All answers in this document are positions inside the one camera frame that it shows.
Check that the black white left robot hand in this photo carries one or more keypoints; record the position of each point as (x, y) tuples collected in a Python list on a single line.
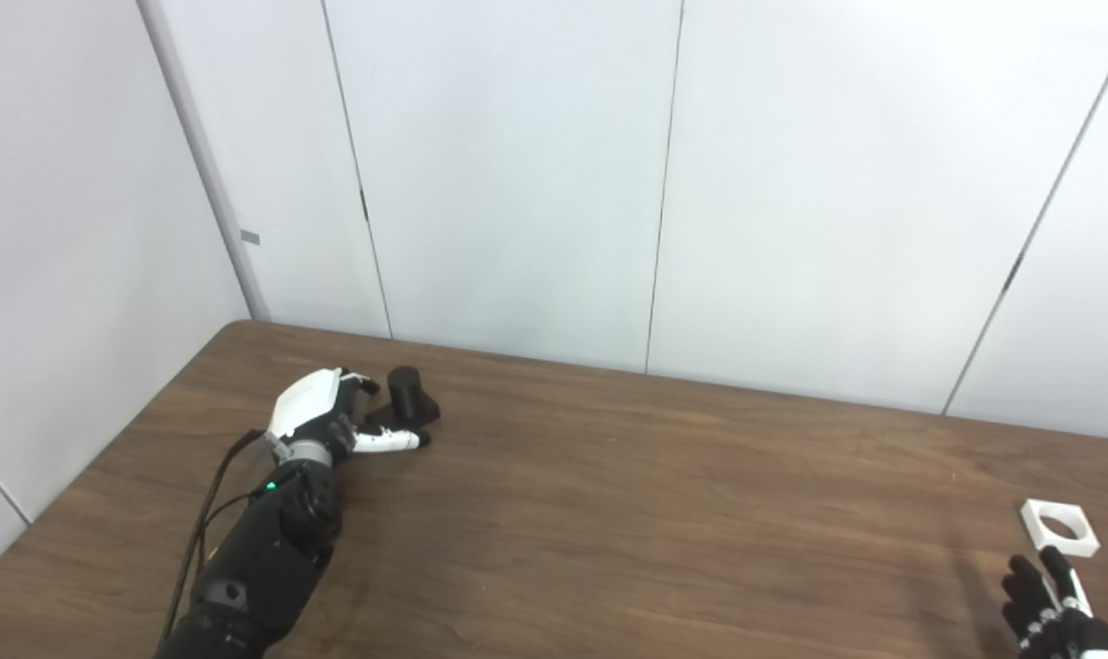
[(305, 403)]

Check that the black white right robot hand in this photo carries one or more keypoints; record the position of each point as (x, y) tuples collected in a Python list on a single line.
[(1080, 636)]

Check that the black peg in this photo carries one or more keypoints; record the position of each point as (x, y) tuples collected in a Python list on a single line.
[(405, 394)]

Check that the white square piece with hole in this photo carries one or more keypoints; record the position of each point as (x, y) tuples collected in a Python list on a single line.
[(1034, 522)]

